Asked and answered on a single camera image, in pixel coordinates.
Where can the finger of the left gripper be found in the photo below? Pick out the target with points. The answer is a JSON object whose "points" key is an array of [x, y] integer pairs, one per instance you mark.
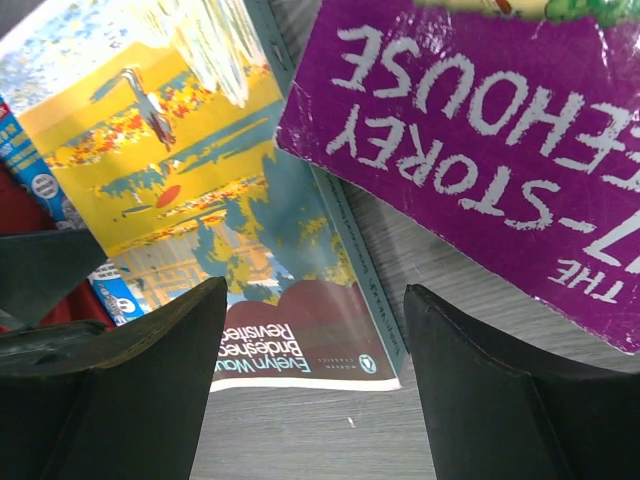
{"points": [[38, 270]]}

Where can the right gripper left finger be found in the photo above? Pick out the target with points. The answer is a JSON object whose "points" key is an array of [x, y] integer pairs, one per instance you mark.
{"points": [[79, 401]]}

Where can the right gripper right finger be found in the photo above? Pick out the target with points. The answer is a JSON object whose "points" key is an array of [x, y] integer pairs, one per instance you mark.
{"points": [[496, 407]]}

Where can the red backpack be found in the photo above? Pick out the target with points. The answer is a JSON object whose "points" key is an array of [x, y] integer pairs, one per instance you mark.
{"points": [[20, 214]]}

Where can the yellow paperback book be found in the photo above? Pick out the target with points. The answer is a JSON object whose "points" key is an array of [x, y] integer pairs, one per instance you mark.
{"points": [[157, 118]]}

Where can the blue comic book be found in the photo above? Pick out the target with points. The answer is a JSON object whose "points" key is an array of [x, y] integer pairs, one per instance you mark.
{"points": [[26, 165]]}

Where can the purple treehouse book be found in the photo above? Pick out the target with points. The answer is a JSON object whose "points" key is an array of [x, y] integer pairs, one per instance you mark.
{"points": [[509, 129]]}

